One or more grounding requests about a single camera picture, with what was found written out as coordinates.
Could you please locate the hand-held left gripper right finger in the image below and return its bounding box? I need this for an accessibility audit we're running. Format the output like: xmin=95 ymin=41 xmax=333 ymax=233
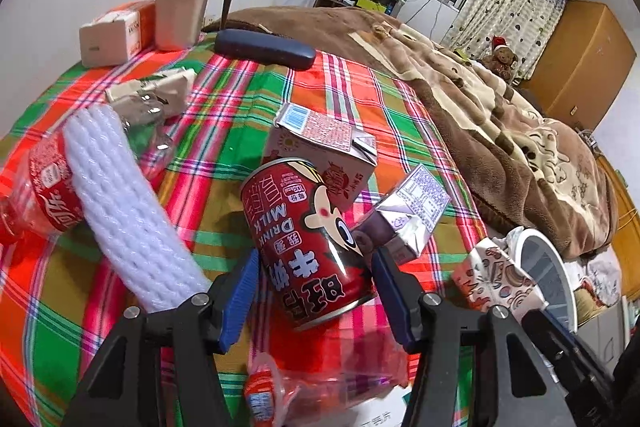
xmin=371 ymin=246 xmax=576 ymax=427

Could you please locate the patterned paper cup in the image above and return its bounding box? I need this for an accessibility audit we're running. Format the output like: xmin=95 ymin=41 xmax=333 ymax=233
xmin=452 ymin=237 xmax=548 ymax=314

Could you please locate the red milk drink can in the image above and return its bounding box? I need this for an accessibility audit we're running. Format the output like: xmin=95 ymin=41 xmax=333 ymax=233
xmin=240 ymin=157 xmax=377 ymax=332

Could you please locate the wooden wardrobe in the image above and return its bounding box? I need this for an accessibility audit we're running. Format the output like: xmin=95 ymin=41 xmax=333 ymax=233
xmin=517 ymin=0 xmax=633 ymax=132

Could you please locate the beige flattened carton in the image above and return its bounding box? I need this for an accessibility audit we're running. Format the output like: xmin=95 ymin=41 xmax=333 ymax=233
xmin=105 ymin=68 xmax=197 ymax=118

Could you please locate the brown printed blanket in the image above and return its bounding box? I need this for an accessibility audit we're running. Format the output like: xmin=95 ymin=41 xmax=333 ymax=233
xmin=202 ymin=6 xmax=618 ymax=258

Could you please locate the white round trash bin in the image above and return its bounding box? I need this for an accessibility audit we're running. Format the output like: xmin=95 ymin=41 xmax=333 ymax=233
xmin=506 ymin=228 xmax=579 ymax=333

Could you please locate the plaid tablecloth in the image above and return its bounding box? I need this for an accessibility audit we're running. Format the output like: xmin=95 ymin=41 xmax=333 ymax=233
xmin=0 ymin=34 xmax=488 ymax=427

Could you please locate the orange and white box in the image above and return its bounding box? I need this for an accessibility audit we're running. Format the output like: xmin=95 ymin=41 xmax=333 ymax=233
xmin=79 ymin=0 xmax=157 ymax=68

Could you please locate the brown and beige mug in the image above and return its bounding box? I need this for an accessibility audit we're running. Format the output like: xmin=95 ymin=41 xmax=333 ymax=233
xmin=154 ymin=0 xmax=238 ymax=52

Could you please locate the white cardboard box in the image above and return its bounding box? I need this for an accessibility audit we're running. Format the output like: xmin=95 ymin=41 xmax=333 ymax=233
xmin=345 ymin=384 xmax=416 ymax=427

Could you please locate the white foam net sleeve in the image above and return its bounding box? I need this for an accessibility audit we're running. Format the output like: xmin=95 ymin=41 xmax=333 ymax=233
xmin=65 ymin=104 xmax=211 ymax=313

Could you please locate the teddy bear with red hat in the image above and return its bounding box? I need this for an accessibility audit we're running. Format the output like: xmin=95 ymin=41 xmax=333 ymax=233
xmin=481 ymin=36 xmax=521 ymax=82

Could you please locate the purple silver drink carton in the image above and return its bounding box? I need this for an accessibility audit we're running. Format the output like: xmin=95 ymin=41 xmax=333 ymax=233
xmin=350 ymin=164 xmax=451 ymax=264

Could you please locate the clear bin liner bag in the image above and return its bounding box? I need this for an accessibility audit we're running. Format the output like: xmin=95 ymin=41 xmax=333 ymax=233
xmin=520 ymin=239 xmax=571 ymax=308

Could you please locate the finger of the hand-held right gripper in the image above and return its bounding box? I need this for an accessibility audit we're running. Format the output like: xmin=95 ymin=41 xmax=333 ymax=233
xmin=521 ymin=306 xmax=616 ymax=389

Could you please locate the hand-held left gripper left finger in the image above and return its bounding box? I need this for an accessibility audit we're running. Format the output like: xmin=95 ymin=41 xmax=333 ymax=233
xmin=62 ymin=251 xmax=261 ymax=427

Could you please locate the dark blue glasses case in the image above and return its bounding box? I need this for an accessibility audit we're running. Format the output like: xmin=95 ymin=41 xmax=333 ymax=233
xmin=215 ymin=29 xmax=317 ymax=70

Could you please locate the clear bottle with red label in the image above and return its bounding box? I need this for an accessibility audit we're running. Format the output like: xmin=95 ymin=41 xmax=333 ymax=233
xmin=0 ymin=101 xmax=176 ymax=248

